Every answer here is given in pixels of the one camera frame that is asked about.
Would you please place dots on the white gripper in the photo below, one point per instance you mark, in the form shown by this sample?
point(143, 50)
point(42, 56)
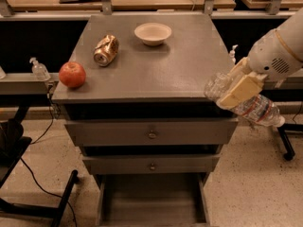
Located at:
point(271, 58)

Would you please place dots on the clear plastic water bottle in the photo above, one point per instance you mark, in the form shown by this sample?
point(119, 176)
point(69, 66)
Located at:
point(258, 109)

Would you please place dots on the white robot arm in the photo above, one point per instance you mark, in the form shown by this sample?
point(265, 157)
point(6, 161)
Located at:
point(294, 23)

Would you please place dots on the small white pump bottle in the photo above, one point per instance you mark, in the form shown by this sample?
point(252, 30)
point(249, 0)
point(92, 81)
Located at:
point(232, 53)

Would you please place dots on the grey top drawer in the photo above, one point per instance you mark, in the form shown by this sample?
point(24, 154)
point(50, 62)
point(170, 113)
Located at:
point(203, 131)

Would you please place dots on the grey drawer cabinet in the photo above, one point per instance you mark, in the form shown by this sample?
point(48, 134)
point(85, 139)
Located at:
point(147, 83)

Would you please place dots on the grey open bottom drawer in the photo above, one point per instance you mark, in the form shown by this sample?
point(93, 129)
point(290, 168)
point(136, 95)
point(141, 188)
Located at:
point(152, 200)

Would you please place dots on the grey middle drawer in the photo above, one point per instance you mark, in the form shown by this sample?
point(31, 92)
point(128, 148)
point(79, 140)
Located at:
point(150, 164)

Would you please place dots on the clear pump sanitizer bottle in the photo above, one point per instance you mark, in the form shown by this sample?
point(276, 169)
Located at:
point(39, 70)

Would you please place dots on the black table leg right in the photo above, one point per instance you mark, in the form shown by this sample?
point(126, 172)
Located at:
point(289, 154)

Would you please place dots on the white paper bowl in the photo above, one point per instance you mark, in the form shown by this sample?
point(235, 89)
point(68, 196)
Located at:
point(152, 34)

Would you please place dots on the crushed gold soda can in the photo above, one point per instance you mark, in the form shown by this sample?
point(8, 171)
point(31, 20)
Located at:
point(106, 50)

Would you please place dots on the red apple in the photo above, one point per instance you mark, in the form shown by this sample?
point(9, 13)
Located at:
point(72, 75)

